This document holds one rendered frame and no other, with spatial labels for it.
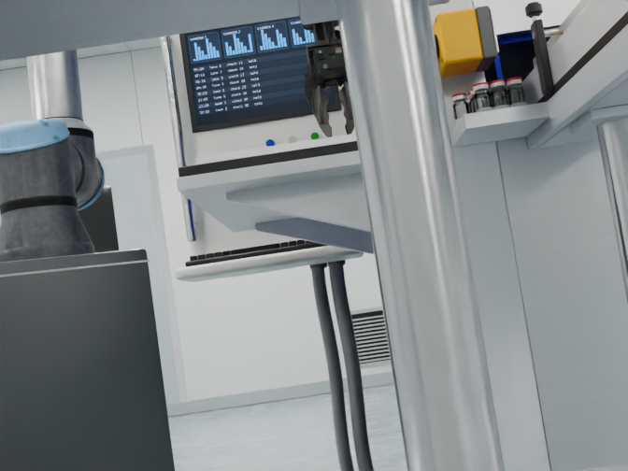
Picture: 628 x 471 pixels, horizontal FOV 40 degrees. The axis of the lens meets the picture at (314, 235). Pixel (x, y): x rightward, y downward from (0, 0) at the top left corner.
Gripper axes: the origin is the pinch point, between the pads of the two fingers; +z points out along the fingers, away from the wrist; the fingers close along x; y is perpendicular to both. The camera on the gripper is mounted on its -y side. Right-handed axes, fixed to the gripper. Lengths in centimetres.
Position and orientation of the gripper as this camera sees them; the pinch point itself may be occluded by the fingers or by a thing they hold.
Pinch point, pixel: (338, 131)
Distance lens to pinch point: 150.3
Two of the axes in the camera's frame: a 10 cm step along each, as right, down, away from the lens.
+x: 9.9, -1.5, -0.2
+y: -0.3, -0.8, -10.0
